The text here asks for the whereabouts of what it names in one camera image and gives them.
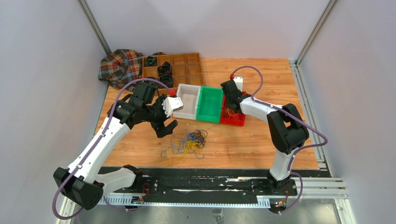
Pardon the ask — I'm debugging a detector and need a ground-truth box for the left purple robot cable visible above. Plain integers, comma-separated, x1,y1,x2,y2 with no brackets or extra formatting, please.
52,77,177,221

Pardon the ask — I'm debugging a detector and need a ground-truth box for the wooden compartment tray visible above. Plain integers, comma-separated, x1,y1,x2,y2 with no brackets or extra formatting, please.
142,52,206,90

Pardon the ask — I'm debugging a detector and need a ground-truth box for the white plastic bin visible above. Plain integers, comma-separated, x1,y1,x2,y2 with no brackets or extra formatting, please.
173,84,201,120

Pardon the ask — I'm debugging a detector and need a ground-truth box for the brown cable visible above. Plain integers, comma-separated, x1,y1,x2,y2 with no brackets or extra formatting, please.
189,129,208,149

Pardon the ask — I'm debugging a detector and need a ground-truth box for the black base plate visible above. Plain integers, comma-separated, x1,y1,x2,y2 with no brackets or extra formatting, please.
113,168,298,205

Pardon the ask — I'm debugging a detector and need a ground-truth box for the rolled dark patterned belt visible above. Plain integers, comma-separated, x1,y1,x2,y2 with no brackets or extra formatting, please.
158,74,174,88

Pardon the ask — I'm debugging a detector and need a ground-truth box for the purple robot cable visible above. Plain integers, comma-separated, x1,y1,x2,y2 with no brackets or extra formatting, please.
229,65,329,215
52,77,177,221

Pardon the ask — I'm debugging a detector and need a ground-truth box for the rolled green-black belt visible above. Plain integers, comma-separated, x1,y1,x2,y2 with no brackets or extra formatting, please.
144,77,157,86

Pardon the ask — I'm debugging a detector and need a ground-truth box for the aluminium frame rail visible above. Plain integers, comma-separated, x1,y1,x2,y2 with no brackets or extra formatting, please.
61,167,356,224

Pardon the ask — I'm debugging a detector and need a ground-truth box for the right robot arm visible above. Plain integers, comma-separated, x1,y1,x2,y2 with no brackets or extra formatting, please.
220,80,309,195

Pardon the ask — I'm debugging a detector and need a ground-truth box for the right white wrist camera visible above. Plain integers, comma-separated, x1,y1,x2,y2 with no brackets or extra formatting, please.
233,76,243,92

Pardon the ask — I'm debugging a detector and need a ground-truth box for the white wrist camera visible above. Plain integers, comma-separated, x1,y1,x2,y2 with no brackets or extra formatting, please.
162,97,184,118
233,76,243,92

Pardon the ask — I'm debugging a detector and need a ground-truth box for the green plastic bin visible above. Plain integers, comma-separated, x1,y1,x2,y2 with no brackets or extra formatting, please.
196,86,223,123

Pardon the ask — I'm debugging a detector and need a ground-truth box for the rolled dark belt top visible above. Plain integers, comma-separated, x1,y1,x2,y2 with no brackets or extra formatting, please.
144,56,158,67

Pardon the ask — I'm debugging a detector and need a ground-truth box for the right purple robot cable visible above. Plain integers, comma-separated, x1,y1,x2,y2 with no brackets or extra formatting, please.
229,65,329,215

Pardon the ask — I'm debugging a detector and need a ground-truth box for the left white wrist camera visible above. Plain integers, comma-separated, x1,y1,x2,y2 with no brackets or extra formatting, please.
162,97,184,118

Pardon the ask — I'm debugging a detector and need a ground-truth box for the plaid cloth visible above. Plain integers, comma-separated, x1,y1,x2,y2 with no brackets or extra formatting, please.
98,49,143,90

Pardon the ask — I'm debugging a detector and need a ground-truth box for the red plastic bin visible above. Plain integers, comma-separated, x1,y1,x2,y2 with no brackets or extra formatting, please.
219,95,246,126

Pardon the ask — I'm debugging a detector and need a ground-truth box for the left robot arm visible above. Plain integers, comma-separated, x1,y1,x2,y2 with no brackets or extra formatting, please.
53,78,184,210

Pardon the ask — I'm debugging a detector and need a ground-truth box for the rolled dark belt middle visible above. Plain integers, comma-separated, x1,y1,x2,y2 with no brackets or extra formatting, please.
157,61,173,77

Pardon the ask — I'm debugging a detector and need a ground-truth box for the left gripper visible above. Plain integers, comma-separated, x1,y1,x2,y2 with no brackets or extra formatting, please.
142,94,178,137

